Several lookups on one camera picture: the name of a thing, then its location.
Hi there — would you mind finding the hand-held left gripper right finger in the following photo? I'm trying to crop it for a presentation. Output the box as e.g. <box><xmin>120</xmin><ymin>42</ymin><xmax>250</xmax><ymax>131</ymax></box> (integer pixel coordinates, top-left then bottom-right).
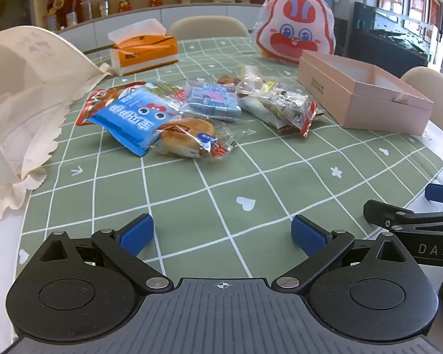
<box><xmin>271</xmin><ymin>214</ymin><xmax>410</xmax><ymax>291</ymax></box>

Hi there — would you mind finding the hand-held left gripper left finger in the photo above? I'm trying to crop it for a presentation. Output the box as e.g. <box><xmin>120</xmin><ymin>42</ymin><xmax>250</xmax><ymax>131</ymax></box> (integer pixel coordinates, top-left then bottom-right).
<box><xmin>35</xmin><ymin>214</ymin><xmax>173</xmax><ymax>291</ymax></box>

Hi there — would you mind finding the pink cardboard box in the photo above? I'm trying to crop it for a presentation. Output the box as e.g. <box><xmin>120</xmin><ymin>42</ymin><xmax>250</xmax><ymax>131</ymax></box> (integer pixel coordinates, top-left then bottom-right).
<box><xmin>298</xmin><ymin>50</ymin><xmax>434</xmax><ymax>136</ymax></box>

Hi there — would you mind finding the packaged bread bun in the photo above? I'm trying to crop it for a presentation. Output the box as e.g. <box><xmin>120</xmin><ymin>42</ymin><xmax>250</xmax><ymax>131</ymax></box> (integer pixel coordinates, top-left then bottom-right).
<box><xmin>149</xmin><ymin>116</ymin><xmax>237</xmax><ymax>161</ymax></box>

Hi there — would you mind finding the blue snack packet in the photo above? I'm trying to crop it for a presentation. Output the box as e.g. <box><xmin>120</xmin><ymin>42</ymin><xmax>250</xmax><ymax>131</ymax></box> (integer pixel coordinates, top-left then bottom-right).
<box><xmin>87</xmin><ymin>86</ymin><xmax>183</xmax><ymax>157</ymax></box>

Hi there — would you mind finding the clear red-edged snack packet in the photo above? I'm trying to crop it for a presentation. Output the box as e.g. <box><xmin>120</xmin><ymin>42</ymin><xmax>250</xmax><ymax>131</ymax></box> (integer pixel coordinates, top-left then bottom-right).
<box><xmin>238</xmin><ymin>81</ymin><xmax>320</xmax><ymax>138</ymax></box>

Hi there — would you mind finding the green snack packet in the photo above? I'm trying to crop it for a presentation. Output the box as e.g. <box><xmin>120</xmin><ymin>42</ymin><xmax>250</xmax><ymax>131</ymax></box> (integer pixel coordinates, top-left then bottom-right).
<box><xmin>144</xmin><ymin>80</ymin><xmax>185</xmax><ymax>100</ymax></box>

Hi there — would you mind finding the blue candy packet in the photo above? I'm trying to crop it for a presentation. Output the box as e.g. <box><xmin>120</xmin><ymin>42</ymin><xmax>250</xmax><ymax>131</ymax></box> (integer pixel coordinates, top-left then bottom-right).
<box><xmin>177</xmin><ymin>79</ymin><xmax>242</xmax><ymax>122</ymax></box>

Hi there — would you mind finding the clear plastic snack packet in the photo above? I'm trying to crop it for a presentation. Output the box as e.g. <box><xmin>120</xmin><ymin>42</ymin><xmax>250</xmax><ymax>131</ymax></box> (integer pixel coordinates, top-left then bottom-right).
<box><xmin>235</xmin><ymin>64</ymin><xmax>266</xmax><ymax>98</ymax></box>

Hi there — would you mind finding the green checked tablecloth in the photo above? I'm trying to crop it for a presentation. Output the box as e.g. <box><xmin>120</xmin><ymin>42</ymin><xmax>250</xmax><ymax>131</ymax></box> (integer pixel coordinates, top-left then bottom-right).
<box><xmin>17</xmin><ymin>36</ymin><xmax>443</xmax><ymax>288</ymax></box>

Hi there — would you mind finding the beige chair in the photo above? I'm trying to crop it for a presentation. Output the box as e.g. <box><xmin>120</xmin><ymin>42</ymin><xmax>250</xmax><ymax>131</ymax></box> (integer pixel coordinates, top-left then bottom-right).
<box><xmin>168</xmin><ymin>15</ymin><xmax>250</xmax><ymax>40</ymax></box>
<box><xmin>400</xmin><ymin>66</ymin><xmax>443</xmax><ymax>126</ymax></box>

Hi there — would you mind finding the black framed fish tank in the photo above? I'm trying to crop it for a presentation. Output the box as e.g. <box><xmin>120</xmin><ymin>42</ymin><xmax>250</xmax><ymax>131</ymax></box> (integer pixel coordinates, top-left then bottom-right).
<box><xmin>354</xmin><ymin>0</ymin><xmax>443</xmax><ymax>69</ymax></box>

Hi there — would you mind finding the cream cloth bag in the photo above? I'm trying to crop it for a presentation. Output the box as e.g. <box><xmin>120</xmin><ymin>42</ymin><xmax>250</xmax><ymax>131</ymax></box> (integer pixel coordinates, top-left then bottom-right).
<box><xmin>0</xmin><ymin>26</ymin><xmax>113</xmax><ymax>222</ymax></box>

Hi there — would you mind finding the orange tissue box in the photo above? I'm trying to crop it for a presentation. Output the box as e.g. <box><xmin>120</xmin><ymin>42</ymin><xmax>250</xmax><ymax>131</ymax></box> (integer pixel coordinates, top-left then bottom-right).
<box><xmin>108</xmin><ymin>18</ymin><xmax>180</xmax><ymax>77</ymax></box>

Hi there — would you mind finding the black cabinet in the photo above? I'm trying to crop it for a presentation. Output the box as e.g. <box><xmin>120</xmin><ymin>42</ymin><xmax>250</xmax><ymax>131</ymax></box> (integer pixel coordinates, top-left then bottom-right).
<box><xmin>333</xmin><ymin>18</ymin><xmax>356</xmax><ymax>59</ymax></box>

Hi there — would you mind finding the rabbit-shaped snack bag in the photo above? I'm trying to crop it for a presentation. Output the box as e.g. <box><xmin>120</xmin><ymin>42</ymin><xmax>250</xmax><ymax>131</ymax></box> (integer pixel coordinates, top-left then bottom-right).
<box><xmin>254</xmin><ymin>0</ymin><xmax>336</xmax><ymax>68</ymax></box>

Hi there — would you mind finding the white cabinet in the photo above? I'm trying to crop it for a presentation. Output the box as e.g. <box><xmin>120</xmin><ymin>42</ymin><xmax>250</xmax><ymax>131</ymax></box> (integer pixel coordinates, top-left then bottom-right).
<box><xmin>33</xmin><ymin>2</ymin><xmax>266</xmax><ymax>57</ymax></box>

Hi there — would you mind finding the large yellow red figurine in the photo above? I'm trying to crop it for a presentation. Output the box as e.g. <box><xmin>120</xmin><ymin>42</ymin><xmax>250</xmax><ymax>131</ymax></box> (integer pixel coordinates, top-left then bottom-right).
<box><xmin>46</xmin><ymin>0</ymin><xmax>65</xmax><ymax>17</ymax></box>

